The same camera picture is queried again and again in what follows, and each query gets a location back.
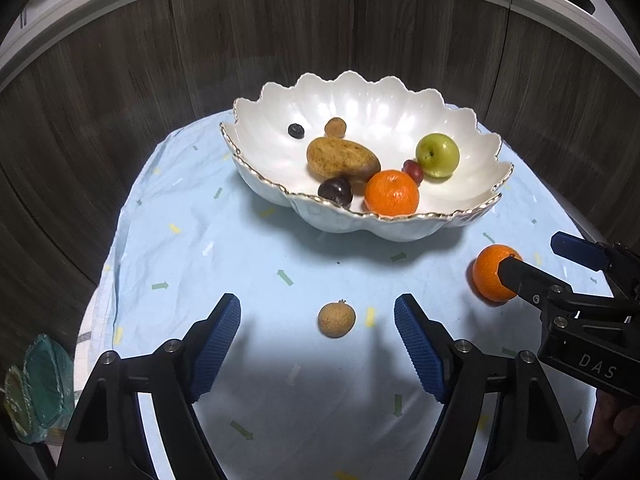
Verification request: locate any yellow mango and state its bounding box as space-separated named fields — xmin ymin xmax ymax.
xmin=306 ymin=137 xmax=382 ymax=182

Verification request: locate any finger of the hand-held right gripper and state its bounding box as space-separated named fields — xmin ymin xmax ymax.
xmin=550 ymin=231 xmax=640 ymax=283
xmin=496 ymin=256 xmax=576 ymax=312

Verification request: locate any light blue patterned cloth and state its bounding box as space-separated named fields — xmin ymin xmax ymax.
xmin=75 ymin=105 xmax=621 ymax=480

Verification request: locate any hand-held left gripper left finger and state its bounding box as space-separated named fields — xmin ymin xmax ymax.
xmin=59 ymin=292 xmax=242 ymax=480

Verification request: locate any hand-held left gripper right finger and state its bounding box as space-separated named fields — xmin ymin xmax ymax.
xmin=394 ymin=294 xmax=581 ymax=480

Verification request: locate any orange tangerine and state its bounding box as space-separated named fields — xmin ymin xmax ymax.
xmin=472 ymin=244 xmax=523 ymax=303
xmin=363 ymin=170 xmax=420 ymax=217

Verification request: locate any dark purple plum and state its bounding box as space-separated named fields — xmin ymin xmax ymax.
xmin=318 ymin=176 xmax=354 ymax=209

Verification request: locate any person's right hand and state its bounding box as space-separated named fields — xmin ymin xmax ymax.
xmin=592 ymin=389 xmax=640 ymax=443

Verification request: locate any white scalloped bowl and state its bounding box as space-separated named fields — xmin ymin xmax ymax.
xmin=219 ymin=70 xmax=515 ymax=244

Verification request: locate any green apple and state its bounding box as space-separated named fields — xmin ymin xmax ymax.
xmin=415 ymin=133 xmax=460 ymax=179

